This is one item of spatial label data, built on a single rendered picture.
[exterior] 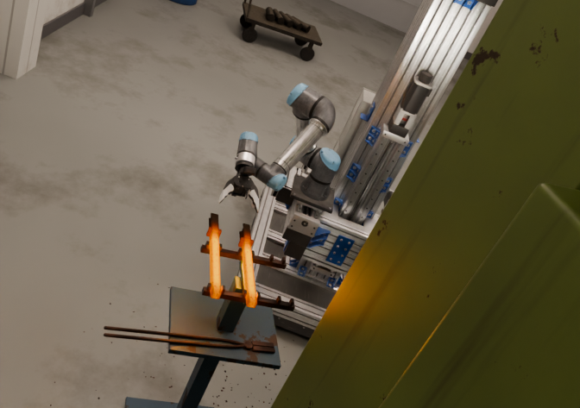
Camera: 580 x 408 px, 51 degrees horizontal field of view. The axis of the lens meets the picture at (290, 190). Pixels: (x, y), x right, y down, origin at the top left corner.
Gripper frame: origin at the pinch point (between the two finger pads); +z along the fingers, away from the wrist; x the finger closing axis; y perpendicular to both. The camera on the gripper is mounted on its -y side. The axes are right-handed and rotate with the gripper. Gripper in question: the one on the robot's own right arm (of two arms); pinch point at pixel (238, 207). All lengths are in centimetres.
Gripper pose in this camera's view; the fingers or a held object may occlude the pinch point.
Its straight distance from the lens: 229.1
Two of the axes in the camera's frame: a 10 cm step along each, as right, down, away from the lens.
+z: -0.9, 8.4, -5.3
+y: -3.2, 4.8, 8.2
